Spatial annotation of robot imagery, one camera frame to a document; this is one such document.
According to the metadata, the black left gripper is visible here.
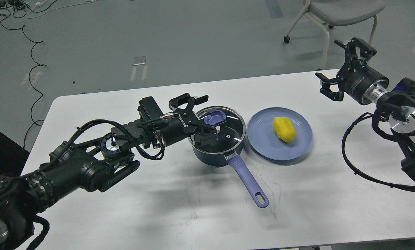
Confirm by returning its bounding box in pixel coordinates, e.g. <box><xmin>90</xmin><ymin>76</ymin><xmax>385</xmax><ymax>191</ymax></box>
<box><xmin>158</xmin><ymin>93</ymin><xmax>226</xmax><ymax>147</ymax></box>

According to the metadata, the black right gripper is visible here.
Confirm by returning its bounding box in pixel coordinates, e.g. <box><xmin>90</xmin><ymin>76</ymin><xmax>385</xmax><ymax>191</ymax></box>
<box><xmin>315</xmin><ymin>37</ymin><xmax>389</xmax><ymax>106</ymax></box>

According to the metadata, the glass lid purple knob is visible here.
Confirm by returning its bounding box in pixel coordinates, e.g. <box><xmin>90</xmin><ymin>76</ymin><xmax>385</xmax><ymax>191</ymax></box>
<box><xmin>190</xmin><ymin>106</ymin><xmax>246</xmax><ymax>155</ymax></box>

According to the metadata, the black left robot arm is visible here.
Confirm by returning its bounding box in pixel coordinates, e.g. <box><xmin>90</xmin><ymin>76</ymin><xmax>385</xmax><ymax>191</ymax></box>
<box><xmin>0</xmin><ymin>93</ymin><xmax>226</xmax><ymax>250</ymax></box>

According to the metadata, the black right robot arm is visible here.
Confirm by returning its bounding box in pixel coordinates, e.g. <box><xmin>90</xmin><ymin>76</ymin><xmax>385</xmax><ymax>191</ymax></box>
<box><xmin>315</xmin><ymin>37</ymin><xmax>415</xmax><ymax>192</ymax></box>

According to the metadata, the yellow toy potato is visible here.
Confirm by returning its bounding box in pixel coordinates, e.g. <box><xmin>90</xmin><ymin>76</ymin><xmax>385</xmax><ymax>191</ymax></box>
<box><xmin>272</xmin><ymin>117</ymin><xmax>296</xmax><ymax>142</ymax></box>

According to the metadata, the grey office chair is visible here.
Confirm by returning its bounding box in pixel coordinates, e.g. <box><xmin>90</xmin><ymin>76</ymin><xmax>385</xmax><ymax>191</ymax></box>
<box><xmin>283</xmin><ymin>0</ymin><xmax>385</xmax><ymax>69</ymax></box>

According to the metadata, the blue round plate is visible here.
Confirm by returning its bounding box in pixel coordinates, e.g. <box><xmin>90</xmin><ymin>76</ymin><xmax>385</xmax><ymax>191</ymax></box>
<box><xmin>247</xmin><ymin>107</ymin><xmax>313</xmax><ymax>160</ymax></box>

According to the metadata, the black box at left edge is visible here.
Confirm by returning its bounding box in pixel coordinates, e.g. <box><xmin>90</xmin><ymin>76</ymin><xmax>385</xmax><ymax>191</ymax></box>
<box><xmin>0</xmin><ymin>132</ymin><xmax>29</xmax><ymax>177</ymax></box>

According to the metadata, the dark blue saucepan purple handle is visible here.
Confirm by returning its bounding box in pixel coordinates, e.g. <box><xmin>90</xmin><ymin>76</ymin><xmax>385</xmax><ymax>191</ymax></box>
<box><xmin>192</xmin><ymin>106</ymin><xmax>269</xmax><ymax>209</ymax></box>

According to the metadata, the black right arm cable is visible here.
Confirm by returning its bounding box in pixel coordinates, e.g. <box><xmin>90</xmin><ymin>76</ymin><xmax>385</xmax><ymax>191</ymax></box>
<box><xmin>341</xmin><ymin>112</ymin><xmax>415</xmax><ymax>195</ymax></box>

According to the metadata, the black cable on floor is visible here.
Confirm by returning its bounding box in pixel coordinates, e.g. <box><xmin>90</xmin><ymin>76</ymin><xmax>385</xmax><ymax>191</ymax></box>
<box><xmin>0</xmin><ymin>7</ymin><xmax>47</xmax><ymax>148</ymax></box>

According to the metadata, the white cable on floor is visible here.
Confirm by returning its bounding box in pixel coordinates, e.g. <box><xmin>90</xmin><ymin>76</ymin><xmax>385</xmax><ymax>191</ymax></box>
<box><xmin>26</xmin><ymin>0</ymin><xmax>97</xmax><ymax>18</ymax></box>

